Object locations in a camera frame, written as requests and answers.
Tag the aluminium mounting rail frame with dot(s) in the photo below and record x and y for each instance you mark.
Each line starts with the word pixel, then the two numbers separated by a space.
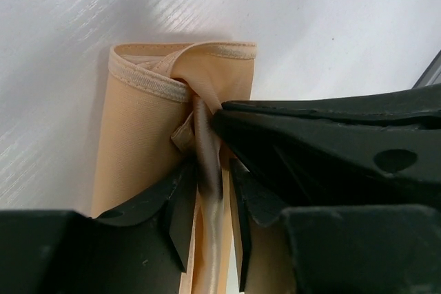
pixel 432 74

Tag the beige cloth napkin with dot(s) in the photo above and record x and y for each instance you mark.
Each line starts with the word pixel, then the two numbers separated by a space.
pixel 158 103

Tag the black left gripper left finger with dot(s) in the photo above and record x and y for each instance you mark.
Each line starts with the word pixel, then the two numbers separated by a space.
pixel 140 246

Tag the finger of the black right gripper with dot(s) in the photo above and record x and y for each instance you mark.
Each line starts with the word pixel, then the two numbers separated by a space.
pixel 316 162
pixel 420 106

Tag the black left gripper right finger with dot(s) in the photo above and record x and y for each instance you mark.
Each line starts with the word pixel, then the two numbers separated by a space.
pixel 343 249

